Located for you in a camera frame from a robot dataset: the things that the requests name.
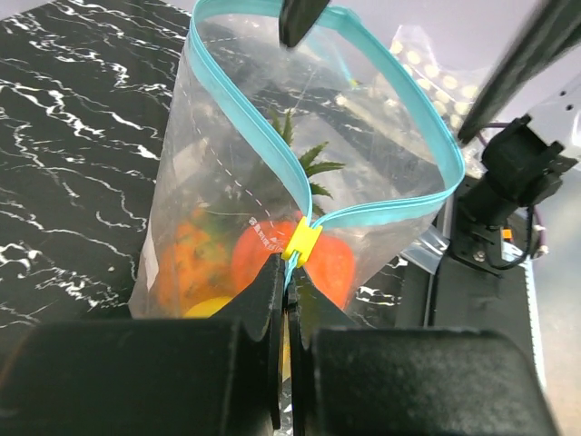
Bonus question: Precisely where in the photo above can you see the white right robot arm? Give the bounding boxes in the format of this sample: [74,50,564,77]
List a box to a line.
[287,80,580,435]

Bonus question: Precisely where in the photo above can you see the yellow toy mango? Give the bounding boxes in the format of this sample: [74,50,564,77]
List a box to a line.
[183,296,232,318]

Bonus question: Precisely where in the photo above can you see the bag of round silver items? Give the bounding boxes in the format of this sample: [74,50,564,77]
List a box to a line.
[389,25,500,178]

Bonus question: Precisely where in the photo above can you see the orange toy tangerine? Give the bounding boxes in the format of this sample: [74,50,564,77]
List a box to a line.
[230,220,356,312]

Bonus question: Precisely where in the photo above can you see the teal zipper clear bag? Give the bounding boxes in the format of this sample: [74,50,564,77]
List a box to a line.
[128,1,465,318]

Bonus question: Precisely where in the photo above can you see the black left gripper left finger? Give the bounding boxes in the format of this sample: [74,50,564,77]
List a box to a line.
[1,255,284,435]

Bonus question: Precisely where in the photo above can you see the black marble pattern mat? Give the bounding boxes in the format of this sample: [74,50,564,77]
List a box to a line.
[1,1,189,343]

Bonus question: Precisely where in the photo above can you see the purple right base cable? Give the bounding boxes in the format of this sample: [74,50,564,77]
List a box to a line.
[485,120,553,260]

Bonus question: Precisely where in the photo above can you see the toy pineapple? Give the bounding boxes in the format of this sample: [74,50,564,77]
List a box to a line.
[156,108,346,314]

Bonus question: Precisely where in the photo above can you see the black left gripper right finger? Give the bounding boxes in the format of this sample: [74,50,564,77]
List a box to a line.
[288,271,558,435]

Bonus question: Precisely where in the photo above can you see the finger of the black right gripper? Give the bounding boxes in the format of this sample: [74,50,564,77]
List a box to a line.
[279,0,330,47]
[458,0,580,142]

